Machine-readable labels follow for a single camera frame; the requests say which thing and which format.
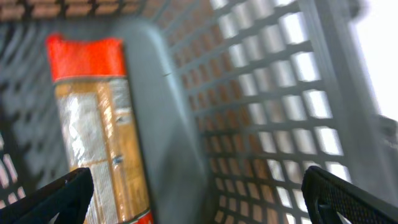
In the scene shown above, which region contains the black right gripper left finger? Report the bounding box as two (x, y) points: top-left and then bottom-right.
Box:
(1, 167), (94, 224)

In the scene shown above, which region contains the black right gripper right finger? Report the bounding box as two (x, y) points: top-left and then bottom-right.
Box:
(301, 166), (397, 224)

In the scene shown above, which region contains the orange spaghetti packet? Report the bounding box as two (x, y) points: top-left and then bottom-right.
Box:
(46, 34), (154, 224)

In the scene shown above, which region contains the grey plastic basket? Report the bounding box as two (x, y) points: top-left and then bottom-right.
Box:
(1, 0), (397, 223)

